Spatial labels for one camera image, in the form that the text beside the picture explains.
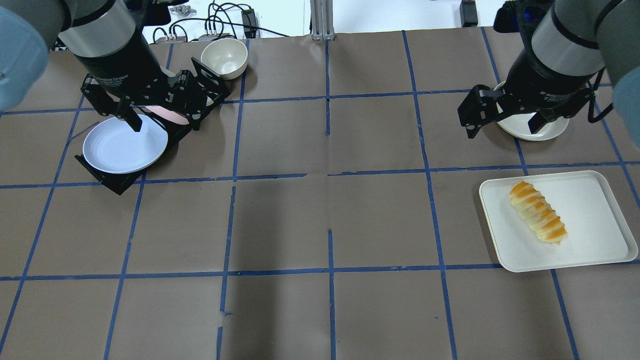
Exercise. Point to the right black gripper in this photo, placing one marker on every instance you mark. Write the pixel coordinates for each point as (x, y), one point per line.
(540, 75)

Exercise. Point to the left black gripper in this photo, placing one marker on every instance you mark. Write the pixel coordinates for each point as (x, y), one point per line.
(121, 66)

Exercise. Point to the blue plate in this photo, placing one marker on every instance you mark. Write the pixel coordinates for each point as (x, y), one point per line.
(113, 147)

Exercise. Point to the bread roll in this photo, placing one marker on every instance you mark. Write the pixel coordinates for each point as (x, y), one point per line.
(533, 208)

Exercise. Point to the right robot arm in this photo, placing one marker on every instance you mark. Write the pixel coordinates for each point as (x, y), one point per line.
(567, 45)

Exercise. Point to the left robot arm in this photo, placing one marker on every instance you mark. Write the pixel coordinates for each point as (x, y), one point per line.
(107, 39)

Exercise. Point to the pink plate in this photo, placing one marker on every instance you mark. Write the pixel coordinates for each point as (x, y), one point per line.
(163, 114)

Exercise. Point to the black dish rack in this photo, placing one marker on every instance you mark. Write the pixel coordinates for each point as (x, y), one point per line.
(145, 114)

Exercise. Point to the white bowl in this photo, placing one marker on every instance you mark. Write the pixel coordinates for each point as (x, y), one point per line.
(228, 57)

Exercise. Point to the black power adapter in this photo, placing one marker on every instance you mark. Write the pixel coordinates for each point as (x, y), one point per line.
(249, 19)

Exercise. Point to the white rectangular tray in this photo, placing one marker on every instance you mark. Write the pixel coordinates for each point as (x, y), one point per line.
(597, 231)

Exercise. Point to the aluminium frame post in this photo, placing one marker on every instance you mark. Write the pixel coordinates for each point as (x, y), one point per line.
(322, 20)

